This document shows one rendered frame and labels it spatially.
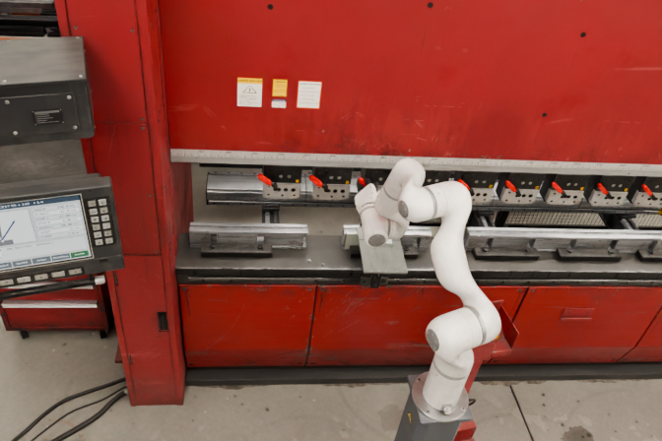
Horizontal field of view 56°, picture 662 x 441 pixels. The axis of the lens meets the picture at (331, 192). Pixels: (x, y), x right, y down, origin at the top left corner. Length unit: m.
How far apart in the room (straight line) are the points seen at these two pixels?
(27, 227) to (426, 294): 1.69
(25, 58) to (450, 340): 1.40
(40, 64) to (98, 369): 1.99
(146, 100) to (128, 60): 0.15
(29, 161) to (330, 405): 1.85
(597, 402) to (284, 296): 1.84
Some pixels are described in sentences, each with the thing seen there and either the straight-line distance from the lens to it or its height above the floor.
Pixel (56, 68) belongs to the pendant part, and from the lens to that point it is 1.82.
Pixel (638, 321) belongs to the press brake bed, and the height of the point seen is 0.52.
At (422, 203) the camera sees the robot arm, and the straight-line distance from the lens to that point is 1.80.
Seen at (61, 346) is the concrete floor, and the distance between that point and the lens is 3.61.
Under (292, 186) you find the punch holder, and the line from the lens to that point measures 2.48.
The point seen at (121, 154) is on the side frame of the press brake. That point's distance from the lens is 2.18.
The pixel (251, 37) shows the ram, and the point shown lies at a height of 1.87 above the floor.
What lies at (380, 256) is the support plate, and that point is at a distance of 2.59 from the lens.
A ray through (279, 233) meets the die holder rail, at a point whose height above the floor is 0.97.
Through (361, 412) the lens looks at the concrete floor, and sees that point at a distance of 3.31.
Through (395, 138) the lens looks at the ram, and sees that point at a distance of 2.39.
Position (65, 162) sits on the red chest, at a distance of 3.10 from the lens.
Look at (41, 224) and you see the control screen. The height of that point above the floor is 1.48.
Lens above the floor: 2.81
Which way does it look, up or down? 39 degrees down
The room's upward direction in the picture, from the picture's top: 8 degrees clockwise
